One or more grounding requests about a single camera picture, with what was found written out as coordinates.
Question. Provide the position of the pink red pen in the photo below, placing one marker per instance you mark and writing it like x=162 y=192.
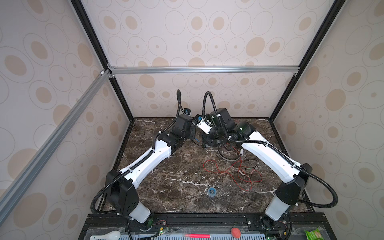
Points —
x=198 y=236

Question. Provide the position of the blue tape roll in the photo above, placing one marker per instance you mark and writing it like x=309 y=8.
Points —
x=212 y=192

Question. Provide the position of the green snack packet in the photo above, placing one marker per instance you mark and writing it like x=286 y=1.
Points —
x=314 y=235

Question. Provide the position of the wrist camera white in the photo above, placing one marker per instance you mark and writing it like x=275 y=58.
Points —
x=204 y=127
x=187 y=111

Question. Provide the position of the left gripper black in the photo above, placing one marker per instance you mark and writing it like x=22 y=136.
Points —
x=195 y=132

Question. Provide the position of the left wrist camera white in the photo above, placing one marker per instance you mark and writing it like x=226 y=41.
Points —
x=187 y=111

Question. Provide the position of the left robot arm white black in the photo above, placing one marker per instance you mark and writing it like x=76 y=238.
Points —
x=121 y=186

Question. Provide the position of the white headphones black pads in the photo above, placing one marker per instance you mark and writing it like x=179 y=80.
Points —
x=229 y=153

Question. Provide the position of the black headphones blue headband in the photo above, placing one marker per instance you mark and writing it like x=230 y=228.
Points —
x=199 y=138

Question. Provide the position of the horizontal aluminium rail back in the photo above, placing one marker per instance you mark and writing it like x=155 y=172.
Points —
x=199 y=70

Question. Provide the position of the red ball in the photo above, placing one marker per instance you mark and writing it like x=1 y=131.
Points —
x=236 y=233

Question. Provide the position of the diagonal aluminium rail left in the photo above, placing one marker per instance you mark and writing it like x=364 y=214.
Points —
x=24 y=180

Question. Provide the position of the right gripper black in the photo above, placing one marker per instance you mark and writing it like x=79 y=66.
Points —
x=208 y=141

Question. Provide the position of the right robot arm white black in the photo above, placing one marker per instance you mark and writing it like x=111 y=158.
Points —
x=294 y=176

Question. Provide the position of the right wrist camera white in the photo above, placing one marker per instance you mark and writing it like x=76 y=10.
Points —
x=204 y=127

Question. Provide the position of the white plastic handle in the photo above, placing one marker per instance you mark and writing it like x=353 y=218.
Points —
x=113 y=235

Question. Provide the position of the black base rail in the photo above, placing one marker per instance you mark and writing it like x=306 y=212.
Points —
x=219 y=226

